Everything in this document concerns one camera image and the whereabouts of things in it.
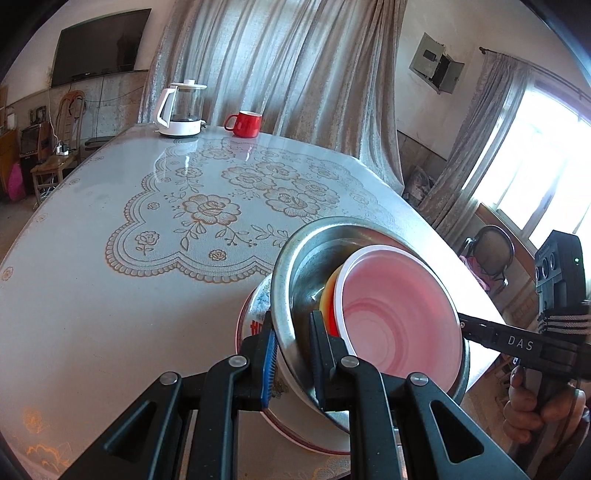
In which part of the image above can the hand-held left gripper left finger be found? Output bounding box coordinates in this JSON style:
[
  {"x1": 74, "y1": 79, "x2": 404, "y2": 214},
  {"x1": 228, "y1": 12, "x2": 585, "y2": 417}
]
[{"x1": 60, "y1": 311, "x2": 279, "y2": 480}]

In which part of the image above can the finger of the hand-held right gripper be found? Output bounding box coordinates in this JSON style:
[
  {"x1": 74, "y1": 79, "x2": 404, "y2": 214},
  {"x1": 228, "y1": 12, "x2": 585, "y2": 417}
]
[{"x1": 457, "y1": 313, "x2": 498, "y2": 350}]

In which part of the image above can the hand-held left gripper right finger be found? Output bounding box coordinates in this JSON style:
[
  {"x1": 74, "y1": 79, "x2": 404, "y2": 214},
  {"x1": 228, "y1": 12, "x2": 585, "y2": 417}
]
[{"x1": 309, "y1": 310, "x2": 525, "y2": 480}]

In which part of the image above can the large purple floral rim plate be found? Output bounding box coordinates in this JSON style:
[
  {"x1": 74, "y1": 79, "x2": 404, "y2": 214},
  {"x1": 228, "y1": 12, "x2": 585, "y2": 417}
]
[{"x1": 235, "y1": 272, "x2": 354, "y2": 457}]

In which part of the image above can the yellow plastic bowl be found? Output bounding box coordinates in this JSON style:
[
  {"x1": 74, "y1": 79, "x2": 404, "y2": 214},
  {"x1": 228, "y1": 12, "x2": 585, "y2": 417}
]
[{"x1": 322, "y1": 265, "x2": 345, "y2": 337}]

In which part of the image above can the red plastic bowl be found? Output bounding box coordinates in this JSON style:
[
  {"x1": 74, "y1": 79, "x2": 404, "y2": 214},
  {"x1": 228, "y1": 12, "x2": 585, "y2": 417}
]
[{"x1": 332, "y1": 246, "x2": 462, "y2": 381}]

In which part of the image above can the stainless steel bowl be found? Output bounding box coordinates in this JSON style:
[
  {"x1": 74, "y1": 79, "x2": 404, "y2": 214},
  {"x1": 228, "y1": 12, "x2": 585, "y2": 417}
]
[{"x1": 270, "y1": 217, "x2": 471, "y2": 432}]

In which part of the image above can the person's right hand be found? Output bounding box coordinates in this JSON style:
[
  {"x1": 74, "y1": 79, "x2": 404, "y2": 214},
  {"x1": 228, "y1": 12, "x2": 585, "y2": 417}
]
[{"x1": 502, "y1": 364, "x2": 588, "y2": 446}]

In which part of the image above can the pink cloth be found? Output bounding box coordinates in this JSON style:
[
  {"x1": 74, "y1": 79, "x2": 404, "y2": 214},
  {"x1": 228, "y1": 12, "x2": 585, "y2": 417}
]
[{"x1": 463, "y1": 255, "x2": 492, "y2": 291}]

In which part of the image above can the dark round-back chair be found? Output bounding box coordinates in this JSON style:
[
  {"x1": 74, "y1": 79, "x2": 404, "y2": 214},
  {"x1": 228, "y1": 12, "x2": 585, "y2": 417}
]
[{"x1": 459, "y1": 224, "x2": 515, "y2": 301}]

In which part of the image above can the window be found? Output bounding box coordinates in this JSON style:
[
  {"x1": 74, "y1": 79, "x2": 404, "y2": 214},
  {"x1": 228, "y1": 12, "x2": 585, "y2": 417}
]
[{"x1": 462, "y1": 78, "x2": 591, "y2": 254}]

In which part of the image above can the grey window curtain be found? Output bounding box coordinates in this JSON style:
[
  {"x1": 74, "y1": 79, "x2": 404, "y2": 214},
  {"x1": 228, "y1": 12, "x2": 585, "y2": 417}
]
[{"x1": 418, "y1": 51, "x2": 536, "y2": 232}]

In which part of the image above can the red mug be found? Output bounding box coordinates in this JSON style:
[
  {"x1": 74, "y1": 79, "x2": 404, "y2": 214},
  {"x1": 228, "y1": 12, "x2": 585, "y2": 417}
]
[{"x1": 224, "y1": 111, "x2": 263, "y2": 138}]

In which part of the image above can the white glass electric kettle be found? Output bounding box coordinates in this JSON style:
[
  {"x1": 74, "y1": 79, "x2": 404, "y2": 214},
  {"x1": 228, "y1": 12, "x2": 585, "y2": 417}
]
[{"x1": 154, "y1": 79, "x2": 208, "y2": 138}]

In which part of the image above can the wooden curved-back chair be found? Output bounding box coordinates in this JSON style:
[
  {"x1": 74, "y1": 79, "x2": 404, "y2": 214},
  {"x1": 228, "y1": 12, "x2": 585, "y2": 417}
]
[{"x1": 30, "y1": 90, "x2": 86, "y2": 208}]

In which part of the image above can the grey door curtain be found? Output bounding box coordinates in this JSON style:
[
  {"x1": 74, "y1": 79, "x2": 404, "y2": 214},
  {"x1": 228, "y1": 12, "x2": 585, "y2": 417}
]
[{"x1": 139, "y1": 0, "x2": 407, "y2": 195}]

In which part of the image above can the pink plastic bag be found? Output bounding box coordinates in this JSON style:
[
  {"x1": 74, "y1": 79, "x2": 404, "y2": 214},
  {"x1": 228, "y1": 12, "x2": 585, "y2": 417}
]
[{"x1": 7, "y1": 161, "x2": 25, "y2": 201}]

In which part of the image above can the dark box appliance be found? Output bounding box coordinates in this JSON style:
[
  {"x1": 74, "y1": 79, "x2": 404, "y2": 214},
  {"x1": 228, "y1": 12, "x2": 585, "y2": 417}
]
[{"x1": 19, "y1": 124, "x2": 44, "y2": 158}]

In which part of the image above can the wall electrical panel box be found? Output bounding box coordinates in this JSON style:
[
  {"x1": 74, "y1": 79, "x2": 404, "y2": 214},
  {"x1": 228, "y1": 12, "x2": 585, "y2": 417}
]
[{"x1": 409, "y1": 32, "x2": 465, "y2": 95}]

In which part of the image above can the black wall television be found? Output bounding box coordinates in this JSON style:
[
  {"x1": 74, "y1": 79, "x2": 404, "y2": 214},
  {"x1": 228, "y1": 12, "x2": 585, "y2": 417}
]
[{"x1": 50, "y1": 8, "x2": 152, "y2": 88}]

